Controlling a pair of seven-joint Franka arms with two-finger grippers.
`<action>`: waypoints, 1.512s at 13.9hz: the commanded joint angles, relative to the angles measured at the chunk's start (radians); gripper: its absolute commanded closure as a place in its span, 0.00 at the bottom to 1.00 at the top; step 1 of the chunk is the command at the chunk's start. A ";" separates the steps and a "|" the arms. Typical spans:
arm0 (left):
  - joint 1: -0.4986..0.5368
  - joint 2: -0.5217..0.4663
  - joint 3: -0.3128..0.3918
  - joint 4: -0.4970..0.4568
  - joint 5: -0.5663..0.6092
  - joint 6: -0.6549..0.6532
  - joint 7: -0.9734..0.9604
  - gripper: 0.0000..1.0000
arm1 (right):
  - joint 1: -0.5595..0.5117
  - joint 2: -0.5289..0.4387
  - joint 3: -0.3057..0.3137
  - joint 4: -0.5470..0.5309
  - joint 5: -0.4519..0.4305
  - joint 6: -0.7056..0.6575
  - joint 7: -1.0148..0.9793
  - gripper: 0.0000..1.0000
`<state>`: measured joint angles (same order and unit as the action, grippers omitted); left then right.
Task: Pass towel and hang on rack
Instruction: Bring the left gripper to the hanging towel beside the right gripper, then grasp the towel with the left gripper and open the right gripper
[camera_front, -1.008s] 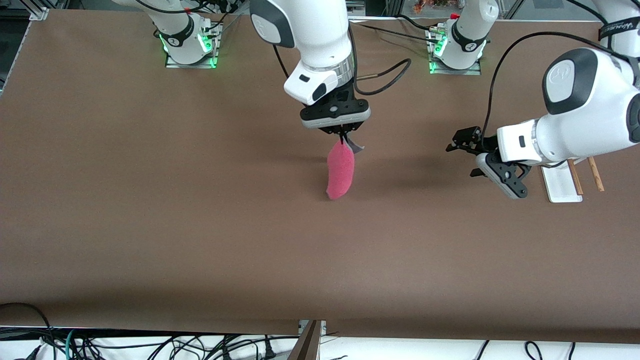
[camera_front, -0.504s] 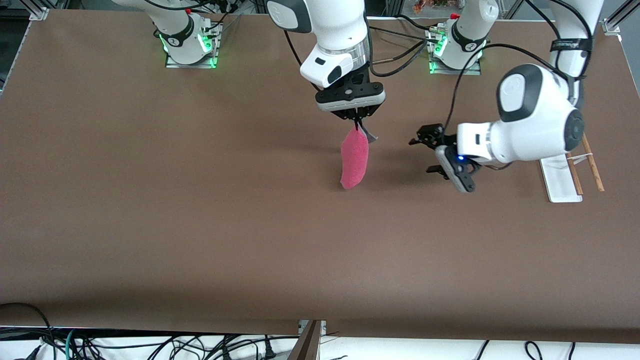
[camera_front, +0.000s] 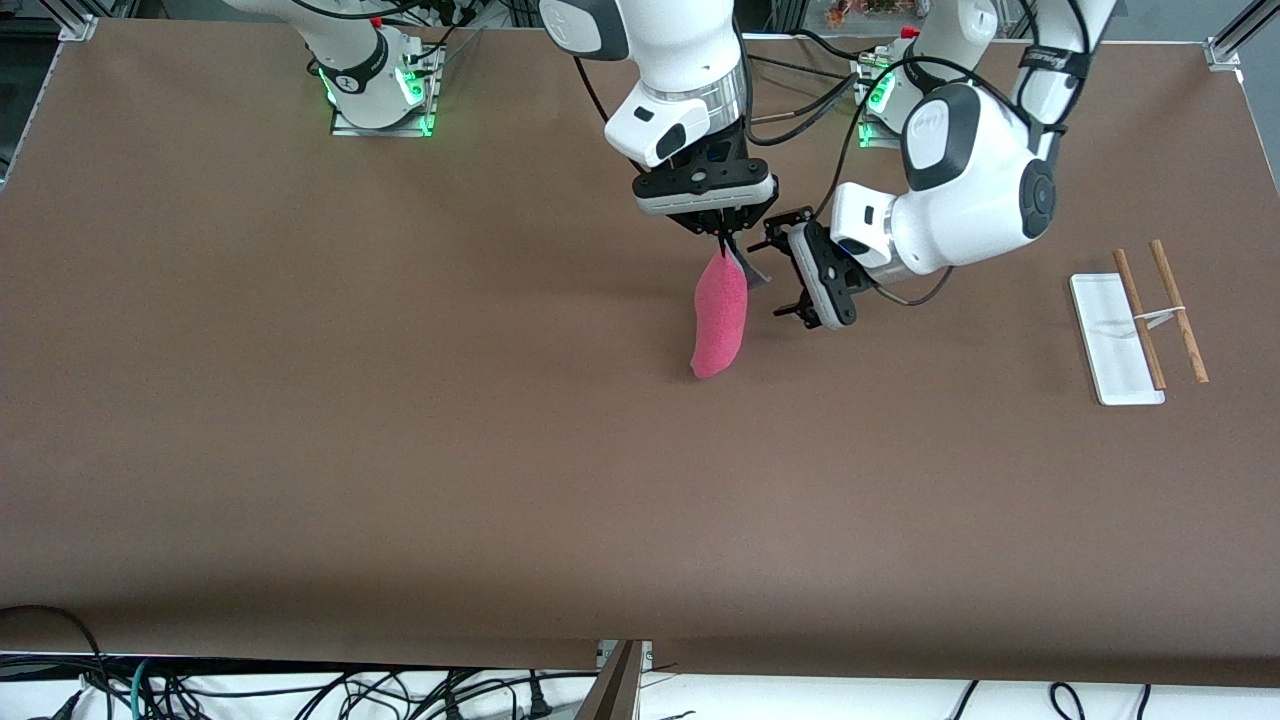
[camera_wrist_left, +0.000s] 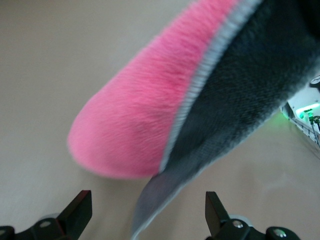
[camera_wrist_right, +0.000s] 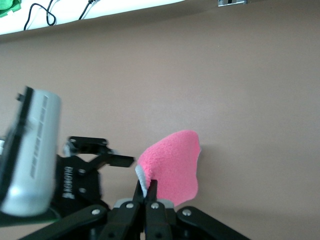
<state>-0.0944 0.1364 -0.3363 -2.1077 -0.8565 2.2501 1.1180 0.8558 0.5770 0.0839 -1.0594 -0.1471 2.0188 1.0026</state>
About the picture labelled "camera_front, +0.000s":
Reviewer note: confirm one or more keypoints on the white rack crossbar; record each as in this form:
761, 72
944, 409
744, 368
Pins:
1160, 318

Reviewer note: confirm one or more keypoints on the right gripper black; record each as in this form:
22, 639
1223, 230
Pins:
722, 153

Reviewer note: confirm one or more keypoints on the pink towel with grey back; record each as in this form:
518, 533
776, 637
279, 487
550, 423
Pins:
718, 320

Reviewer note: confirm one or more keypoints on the brown table cover sheet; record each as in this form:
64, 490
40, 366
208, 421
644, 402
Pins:
300, 450

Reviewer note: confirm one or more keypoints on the small metal bracket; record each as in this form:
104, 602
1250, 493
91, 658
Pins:
645, 652

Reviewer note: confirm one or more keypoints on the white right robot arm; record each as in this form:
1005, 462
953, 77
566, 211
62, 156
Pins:
680, 50

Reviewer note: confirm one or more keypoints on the aluminium frame profile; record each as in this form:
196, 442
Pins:
1240, 35
78, 22

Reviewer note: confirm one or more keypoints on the brown table post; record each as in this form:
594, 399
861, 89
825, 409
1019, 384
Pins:
615, 690

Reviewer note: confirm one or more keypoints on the white rack base plate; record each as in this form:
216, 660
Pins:
1110, 340

